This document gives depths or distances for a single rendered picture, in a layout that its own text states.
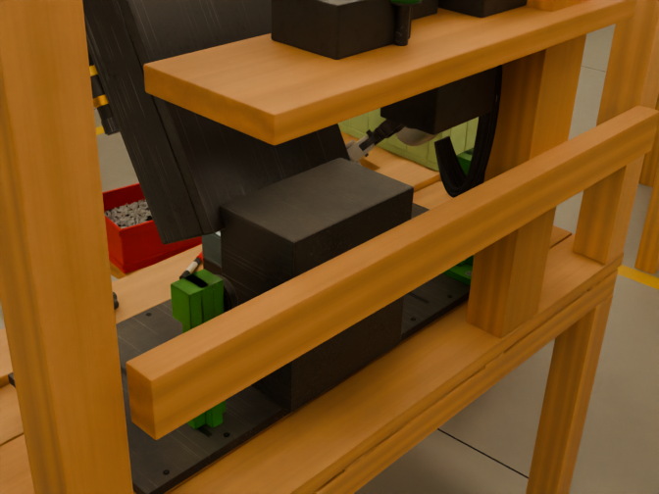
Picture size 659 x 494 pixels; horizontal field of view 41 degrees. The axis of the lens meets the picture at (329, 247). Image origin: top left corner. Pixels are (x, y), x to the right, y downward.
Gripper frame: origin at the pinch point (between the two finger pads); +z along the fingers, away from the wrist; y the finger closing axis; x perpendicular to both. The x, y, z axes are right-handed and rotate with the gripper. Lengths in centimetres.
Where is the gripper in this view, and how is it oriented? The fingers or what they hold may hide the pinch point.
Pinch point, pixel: (355, 153)
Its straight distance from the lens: 180.2
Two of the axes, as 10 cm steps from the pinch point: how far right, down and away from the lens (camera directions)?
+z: -6.7, 5.5, -5.0
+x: 6.2, 7.8, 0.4
